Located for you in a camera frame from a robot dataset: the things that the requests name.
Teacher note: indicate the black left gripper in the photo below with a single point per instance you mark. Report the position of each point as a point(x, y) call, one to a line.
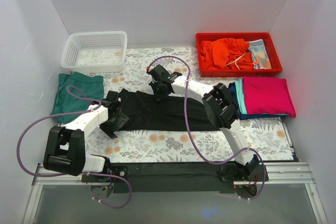
point(119, 118)

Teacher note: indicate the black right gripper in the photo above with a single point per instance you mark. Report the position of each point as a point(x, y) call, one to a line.
point(158, 91)

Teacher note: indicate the black t shirt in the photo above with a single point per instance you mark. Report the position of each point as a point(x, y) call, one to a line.
point(147, 113)

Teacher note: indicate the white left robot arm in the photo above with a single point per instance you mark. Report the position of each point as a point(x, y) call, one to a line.
point(65, 150)

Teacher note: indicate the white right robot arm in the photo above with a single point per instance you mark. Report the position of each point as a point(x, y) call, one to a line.
point(220, 107)

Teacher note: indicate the teal green folded shirt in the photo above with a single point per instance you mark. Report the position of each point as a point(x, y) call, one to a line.
point(70, 88)

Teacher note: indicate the navy blue folded shirt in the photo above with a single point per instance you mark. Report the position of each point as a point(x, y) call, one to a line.
point(232, 90)

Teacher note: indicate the orange crumpled shirt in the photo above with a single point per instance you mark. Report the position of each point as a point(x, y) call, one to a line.
point(226, 54)

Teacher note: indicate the white plastic basket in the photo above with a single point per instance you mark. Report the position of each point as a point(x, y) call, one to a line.
point(95, 52)

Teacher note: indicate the turquoise folded shirt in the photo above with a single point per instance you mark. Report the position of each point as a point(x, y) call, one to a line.
point(240, 96)

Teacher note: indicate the magenta folded shirt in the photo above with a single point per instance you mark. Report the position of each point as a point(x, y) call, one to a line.
point(267, 95)

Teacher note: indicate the patterned pastel cloth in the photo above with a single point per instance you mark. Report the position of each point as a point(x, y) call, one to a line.
point(259, 55)

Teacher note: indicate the red plastic bin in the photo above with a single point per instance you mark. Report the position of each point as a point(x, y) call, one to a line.
point(276, 67)

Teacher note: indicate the floral patterned table mat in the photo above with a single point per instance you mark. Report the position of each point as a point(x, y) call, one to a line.
point(268, 136)

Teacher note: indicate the aluminium mounting rail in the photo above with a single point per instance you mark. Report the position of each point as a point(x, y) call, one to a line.
point(275, 192)

